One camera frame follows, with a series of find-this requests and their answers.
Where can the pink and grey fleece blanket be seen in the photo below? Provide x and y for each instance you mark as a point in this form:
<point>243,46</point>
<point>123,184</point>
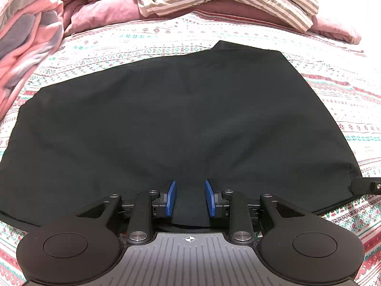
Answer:
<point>26,35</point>

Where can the beige striped shirt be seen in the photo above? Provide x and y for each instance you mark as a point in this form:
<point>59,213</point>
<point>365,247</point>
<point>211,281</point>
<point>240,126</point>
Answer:
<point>208,3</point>

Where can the mauve duvet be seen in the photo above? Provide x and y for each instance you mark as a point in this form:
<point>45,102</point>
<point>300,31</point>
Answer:
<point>98,9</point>

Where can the black pants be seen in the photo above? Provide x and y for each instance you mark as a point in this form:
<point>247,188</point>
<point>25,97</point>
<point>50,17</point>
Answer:
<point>166,119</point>

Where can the patterned pink green bed sheet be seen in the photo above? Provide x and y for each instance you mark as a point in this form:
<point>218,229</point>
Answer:
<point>342,101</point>

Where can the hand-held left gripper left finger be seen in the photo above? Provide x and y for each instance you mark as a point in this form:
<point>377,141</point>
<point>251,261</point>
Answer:
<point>171,198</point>

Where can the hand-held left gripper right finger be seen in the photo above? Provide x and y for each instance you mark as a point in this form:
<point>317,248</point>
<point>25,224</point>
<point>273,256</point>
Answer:
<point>210,199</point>

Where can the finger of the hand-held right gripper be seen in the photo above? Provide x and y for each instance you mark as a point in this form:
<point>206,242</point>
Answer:
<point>364,186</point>

